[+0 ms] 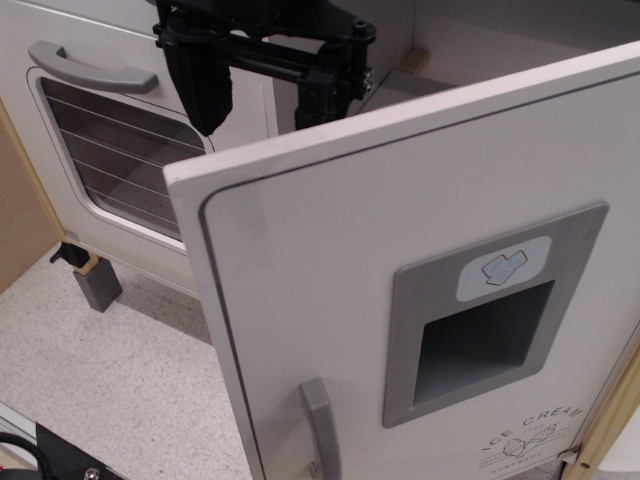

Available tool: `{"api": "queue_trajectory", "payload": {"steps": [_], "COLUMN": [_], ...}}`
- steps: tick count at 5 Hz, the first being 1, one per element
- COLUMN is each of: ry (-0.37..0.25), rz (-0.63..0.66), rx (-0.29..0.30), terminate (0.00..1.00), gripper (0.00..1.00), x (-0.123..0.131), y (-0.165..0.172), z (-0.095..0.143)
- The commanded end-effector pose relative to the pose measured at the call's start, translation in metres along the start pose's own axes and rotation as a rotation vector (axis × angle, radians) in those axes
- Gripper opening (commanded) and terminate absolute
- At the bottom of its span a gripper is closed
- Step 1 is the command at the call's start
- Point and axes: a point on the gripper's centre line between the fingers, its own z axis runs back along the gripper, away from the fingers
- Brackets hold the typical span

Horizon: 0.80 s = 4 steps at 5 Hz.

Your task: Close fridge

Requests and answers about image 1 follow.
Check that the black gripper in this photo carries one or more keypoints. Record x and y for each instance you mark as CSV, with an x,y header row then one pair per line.
x,y
315,44

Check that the white toy fridge door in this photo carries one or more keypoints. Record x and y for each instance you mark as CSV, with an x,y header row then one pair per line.
x,y
295,241

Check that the small wooden block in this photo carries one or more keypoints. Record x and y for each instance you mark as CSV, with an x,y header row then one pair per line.
x,y
414,62

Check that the white toy oven door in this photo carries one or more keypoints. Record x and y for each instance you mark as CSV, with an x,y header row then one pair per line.
x,y
101,157

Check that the white toy kitchen cabinet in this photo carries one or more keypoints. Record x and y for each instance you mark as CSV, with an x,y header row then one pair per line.
x,y
468,42

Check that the grey kitchen leg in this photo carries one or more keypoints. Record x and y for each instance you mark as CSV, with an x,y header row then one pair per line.
x,y
100,285

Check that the grey ice dispenser panel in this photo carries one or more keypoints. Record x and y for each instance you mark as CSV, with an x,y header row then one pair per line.
x,y
478,318

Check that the grey oven door handle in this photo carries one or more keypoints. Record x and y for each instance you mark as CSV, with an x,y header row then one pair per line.
x,y
52,59

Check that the black clamp bracket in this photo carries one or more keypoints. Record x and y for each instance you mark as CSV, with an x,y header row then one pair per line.
x,y
71,254

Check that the grey fridge door handle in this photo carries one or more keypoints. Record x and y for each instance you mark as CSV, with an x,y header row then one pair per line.
x,y
318,411

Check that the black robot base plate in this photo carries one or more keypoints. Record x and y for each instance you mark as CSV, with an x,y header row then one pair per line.
x,y
68,461

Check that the light wooden side post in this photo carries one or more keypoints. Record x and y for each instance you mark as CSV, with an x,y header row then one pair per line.
x,y
616,408

